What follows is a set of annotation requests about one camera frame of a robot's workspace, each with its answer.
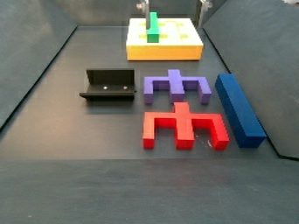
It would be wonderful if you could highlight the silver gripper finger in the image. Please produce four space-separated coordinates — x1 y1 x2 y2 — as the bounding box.
136 0 149 19
199 0 212 26

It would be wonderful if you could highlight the blue long bar block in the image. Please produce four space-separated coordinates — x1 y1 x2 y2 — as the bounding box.
215 73 267 148

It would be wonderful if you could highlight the yellow slotted board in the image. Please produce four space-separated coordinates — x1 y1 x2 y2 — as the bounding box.
125 18 203 60

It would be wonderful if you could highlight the green long bar block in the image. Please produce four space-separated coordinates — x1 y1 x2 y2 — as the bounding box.
145 12 160 43

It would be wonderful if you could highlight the purple comb-shaped block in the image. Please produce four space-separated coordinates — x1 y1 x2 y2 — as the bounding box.
144 69 211 104

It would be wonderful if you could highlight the red comb-shaped block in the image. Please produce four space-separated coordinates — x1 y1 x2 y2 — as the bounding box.
143 102 229 151

